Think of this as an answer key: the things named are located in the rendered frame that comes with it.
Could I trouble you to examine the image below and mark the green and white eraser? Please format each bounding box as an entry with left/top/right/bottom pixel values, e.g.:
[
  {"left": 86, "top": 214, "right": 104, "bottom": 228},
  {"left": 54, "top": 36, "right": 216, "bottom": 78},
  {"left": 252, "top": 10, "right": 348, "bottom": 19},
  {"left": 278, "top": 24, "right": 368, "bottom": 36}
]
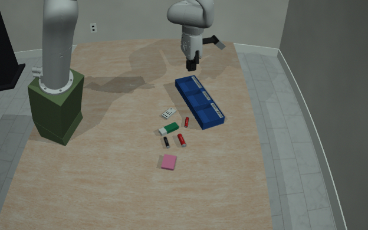
[{"left": 159, "top": 122, "right": 179, "bottom": 136}]

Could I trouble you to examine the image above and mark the pink rectangular block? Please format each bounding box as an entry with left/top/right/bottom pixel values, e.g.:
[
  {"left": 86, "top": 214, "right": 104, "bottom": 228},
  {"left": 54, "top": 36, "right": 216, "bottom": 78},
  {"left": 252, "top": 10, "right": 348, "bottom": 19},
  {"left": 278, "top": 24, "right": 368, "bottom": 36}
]
[{"left": 161, "top": 154, "right": 176, "bottom": 170}]

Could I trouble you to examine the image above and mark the blue compartment tray with labels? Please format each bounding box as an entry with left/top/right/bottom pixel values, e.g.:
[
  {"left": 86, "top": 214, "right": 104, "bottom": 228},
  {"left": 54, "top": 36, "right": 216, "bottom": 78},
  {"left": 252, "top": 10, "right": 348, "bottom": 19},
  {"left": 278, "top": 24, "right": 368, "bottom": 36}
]
[{"left": 175, "top": 75, "right": 225, "bottom": 130}]

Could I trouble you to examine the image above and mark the white domino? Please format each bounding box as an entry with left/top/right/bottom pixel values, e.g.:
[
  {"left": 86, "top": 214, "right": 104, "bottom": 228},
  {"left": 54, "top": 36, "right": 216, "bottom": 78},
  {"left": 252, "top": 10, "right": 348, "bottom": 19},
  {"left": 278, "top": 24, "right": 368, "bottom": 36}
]
[{"left": 162, "top": 108, "right": 176, "bottom": 119}]

